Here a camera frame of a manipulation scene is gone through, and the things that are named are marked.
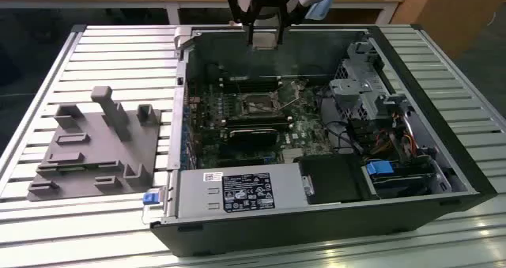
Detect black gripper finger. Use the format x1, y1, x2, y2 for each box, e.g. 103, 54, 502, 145
224, 0, 259, 46
276, 0, 310, 45

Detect silver CPU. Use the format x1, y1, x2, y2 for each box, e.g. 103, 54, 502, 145
252, 30, 280, 50

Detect CPU socket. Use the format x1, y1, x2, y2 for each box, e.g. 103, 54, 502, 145
235, 93, 284, 118

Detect pale blue teach pendant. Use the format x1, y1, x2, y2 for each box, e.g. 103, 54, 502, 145
307, 0, 340, 21

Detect silver metal drive cage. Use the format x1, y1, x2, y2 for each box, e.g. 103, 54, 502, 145
328, 41, 414, 122

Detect green motherboard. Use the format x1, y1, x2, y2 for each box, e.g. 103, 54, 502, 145
184, 77, 348, 170

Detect black graphics card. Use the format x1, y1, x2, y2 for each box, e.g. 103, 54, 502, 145
227, 127, 280, 147

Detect wooden cabinet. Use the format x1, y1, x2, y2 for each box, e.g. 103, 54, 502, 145
391, 0, 506, 61

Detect silver heat sink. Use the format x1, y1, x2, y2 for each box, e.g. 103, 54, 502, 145
281, 149, 303, 164

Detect black plastic air shroud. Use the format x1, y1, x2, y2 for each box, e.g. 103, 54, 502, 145
298, 155, 375, 205

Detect blue disk carrier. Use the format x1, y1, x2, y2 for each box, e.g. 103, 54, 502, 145
366, 159, 396, 177

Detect grey parts rack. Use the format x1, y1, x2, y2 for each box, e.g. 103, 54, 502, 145
25, 85, 163, 202

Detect silver power supply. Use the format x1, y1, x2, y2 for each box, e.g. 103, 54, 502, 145
173, 162, 310, 218

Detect black disk bay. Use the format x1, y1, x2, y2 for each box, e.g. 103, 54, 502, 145
362, 161, 451, 199

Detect green RAM stick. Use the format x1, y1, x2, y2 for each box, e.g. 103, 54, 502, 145
57, 165, 100, 173

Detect black PC case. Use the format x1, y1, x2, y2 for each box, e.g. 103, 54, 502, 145
148, 24, 498, 259

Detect black data cable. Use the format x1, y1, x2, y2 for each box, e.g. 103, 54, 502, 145
323, 120, 367, 158

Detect orange yellow power wires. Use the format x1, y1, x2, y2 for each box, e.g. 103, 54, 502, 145
375, 130, 419, 159

